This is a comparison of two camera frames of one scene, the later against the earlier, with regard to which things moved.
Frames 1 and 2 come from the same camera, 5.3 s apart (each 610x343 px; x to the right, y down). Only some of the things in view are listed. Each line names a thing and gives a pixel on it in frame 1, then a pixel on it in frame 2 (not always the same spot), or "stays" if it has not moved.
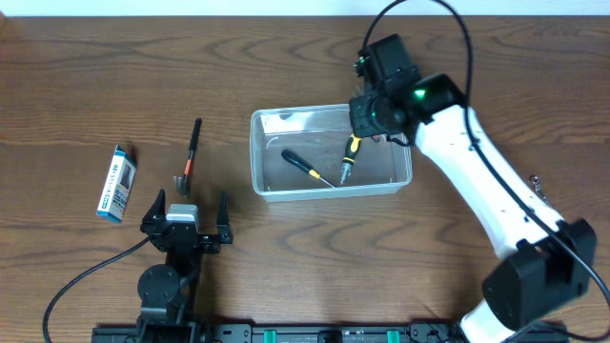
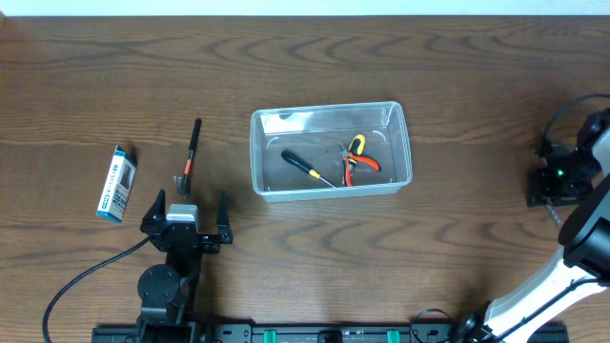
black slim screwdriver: x=294 y=157 stays
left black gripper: x=223 y=236 stays
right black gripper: x=359 y=126 to x=540 y=189
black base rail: x=331 y=332 stays
